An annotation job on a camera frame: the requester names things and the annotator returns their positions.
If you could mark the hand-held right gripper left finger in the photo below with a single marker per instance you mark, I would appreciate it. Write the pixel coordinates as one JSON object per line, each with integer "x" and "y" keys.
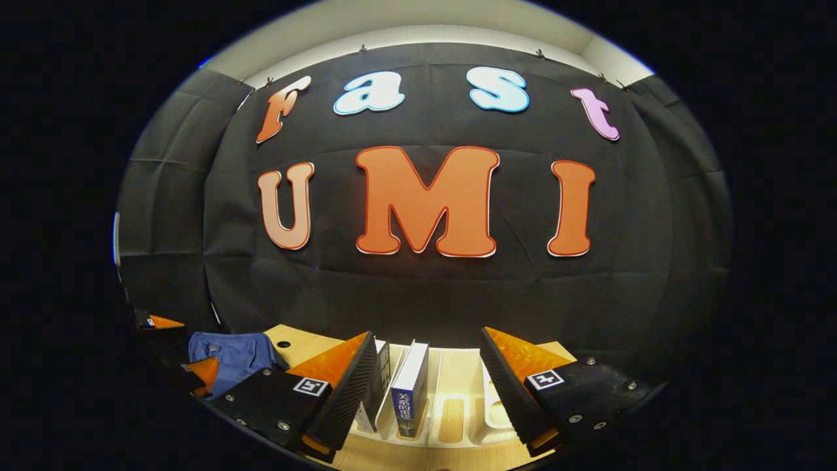
{"x": 340, "y": 399}

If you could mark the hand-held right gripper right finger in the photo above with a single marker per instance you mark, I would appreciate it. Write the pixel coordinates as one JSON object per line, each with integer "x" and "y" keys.
{"x": 516, "y": 399}

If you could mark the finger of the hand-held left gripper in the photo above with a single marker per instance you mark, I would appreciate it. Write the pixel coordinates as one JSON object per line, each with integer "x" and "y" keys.
{"x": 163, "y": 335}
{"x": 186, "y": 376}

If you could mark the dark cover book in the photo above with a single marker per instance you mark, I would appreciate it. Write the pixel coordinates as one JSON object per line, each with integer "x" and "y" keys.
{"x": 379, "y": 379}

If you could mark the blue schoolbag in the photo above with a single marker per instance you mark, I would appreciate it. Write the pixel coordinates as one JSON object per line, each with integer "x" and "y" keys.
{"x": 235, "y": 353}

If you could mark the white bookshelf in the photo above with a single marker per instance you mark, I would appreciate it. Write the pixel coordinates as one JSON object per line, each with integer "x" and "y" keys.
{"x": 458, "y": 373}

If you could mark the blue cover book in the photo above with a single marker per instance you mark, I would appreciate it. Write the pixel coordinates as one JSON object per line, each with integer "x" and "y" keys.
{"x": 410, "y": 366}

